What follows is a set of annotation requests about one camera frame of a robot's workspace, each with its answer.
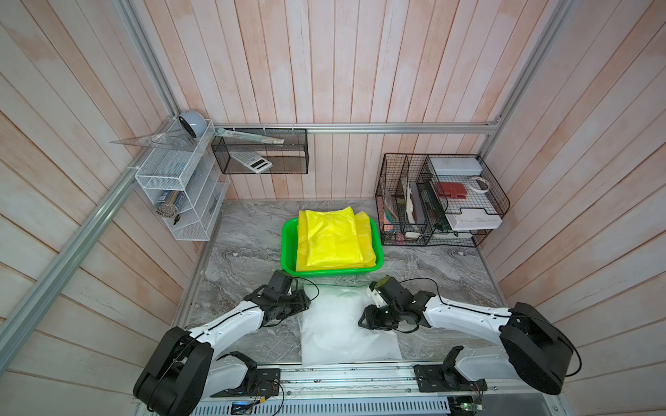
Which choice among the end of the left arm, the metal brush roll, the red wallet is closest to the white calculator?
the metal brush roll

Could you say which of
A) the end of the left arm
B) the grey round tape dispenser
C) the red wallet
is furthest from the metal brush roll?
the red wallet

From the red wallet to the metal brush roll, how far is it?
0.90 metres

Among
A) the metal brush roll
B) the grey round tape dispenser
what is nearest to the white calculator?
the grey round tape dispenser

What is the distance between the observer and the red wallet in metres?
0.94

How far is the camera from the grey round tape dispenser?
833 mm

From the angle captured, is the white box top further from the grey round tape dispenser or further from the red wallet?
the grey round tape dispenser

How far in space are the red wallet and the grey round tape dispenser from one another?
86cm

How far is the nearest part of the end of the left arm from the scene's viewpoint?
64 cm

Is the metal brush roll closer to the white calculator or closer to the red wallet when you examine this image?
the white calculator

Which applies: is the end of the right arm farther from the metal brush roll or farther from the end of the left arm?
the metal brush roll

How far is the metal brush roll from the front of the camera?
773mm

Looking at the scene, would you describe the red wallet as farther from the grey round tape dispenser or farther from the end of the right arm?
the grey round tape dispenser

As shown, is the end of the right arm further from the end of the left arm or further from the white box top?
the white box top

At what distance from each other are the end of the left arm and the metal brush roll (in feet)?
1.20
